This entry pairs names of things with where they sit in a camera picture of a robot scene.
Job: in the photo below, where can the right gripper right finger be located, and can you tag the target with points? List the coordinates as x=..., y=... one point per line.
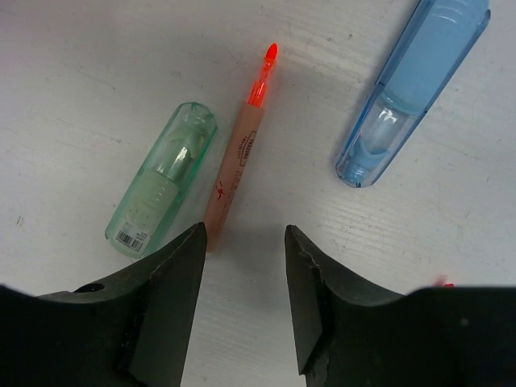
x=349, y=331

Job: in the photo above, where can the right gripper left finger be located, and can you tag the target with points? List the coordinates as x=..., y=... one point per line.
x=131, y=328

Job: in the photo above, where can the blue translucent highlighter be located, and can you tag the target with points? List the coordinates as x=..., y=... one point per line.
x=433, y=44

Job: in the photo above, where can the orange slim highlighter pen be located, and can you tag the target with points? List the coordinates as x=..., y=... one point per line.
x=237, y=152

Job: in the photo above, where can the green translucent highlighter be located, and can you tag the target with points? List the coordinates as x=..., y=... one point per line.
x=155, y=195

